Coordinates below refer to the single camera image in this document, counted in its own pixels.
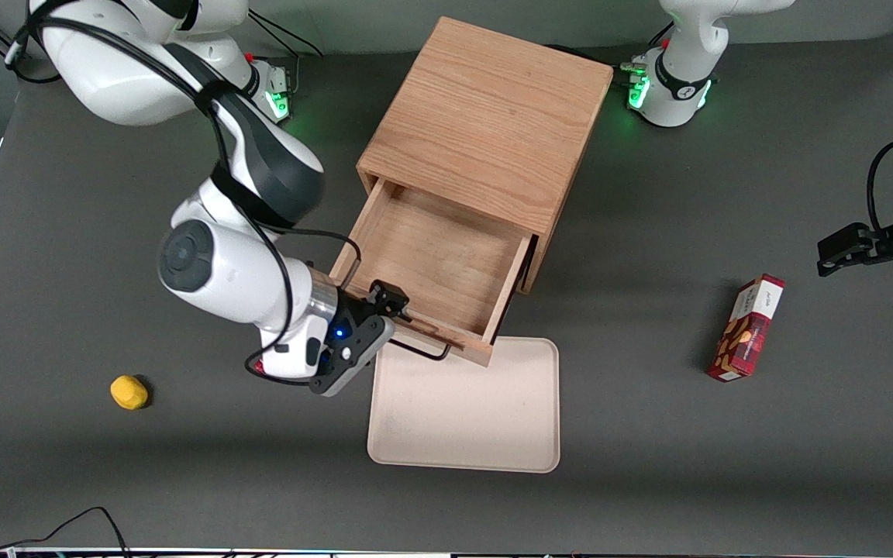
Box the black cable at table edge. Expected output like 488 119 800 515
0 490 131 558

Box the oak drawer with black handle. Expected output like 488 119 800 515
328 176 534 369

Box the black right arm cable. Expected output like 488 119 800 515
5 0 364 388

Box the beige plastic tray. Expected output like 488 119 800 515
367 336 561 474

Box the black base power cable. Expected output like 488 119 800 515
247 11 325 95

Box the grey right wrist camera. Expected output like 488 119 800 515
309 316 396 398

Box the oak wooden drawer cabinet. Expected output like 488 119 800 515
356 16 615 295

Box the yellow lemon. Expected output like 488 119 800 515
110 375 150 411

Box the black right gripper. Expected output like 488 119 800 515
327 281 411 351

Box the red cookie box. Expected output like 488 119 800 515
707 274 787 383

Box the black wire drawer handle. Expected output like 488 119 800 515
389 307 453 363

